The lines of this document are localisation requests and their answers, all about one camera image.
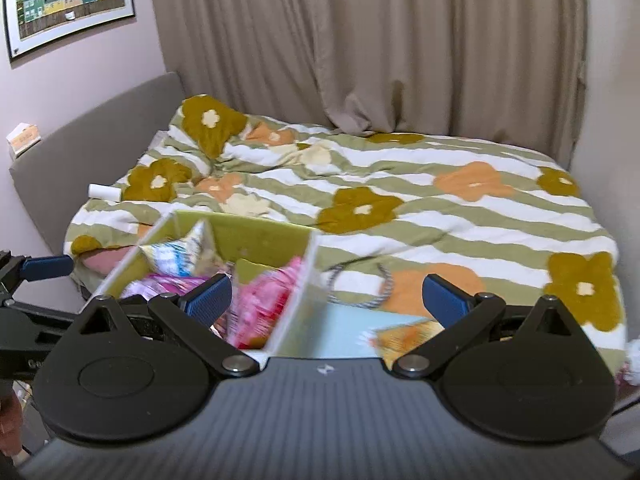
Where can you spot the white tube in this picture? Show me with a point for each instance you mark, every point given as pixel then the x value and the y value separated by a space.
pixel 105 192

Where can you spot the pink cloth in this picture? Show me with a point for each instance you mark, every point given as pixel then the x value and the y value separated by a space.
pixel 102 261

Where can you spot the floral striped blanket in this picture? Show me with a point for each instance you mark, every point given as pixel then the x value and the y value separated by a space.
pixel 450 220

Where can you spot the light blue floral tray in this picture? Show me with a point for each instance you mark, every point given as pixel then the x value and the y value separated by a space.
pixel 345 330

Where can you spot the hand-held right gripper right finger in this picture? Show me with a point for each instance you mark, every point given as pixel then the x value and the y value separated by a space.
pixel 447 300

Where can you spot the grey bed headboard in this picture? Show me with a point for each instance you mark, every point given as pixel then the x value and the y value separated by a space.
pixel 75 160

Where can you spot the tissue box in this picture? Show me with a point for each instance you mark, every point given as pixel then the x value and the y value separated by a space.
pixel 22 138

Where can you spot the white plastic bag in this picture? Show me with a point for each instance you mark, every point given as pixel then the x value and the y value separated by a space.
pixel 632 360

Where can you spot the pink striped snack packet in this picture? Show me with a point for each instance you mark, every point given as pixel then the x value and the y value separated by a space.
pixel 265 300

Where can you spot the yellow orange snack packet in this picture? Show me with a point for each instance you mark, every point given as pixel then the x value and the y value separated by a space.
pixel 405 340

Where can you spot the framed wall picture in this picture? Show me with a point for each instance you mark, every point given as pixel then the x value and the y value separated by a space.
pixel 70 0

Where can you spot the beige curtain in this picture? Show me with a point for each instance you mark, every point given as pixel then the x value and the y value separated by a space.
pixel 375 35

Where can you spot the green cardboard box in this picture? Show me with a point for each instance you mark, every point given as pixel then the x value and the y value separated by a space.
pixel 295 320

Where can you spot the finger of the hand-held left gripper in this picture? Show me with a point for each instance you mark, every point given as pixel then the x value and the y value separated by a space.
pixel 47 266

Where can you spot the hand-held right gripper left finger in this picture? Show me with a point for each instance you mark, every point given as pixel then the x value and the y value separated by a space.
pixel 207 300

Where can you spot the white blue snack packet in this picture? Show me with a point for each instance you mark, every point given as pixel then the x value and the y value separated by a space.
pixel 175 255

